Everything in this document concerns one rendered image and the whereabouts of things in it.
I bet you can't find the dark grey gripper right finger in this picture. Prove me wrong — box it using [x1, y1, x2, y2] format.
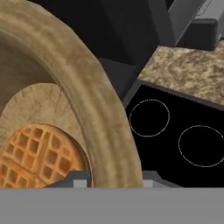
[142, 170, 182, 189]

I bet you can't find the brown wooden bowl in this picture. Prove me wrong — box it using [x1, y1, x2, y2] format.
[0, 0, 144, 189]

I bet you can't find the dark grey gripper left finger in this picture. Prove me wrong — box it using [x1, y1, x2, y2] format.
[43, 170, 92, 189]

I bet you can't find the black microwave oven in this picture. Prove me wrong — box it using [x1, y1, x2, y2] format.
[167, 0, 224, 52]

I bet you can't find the golden waffle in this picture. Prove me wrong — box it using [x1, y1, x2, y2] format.
[0, 123, 88, 189]

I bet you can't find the black hob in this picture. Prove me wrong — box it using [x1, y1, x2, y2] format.
[124, 82, 224, 189]

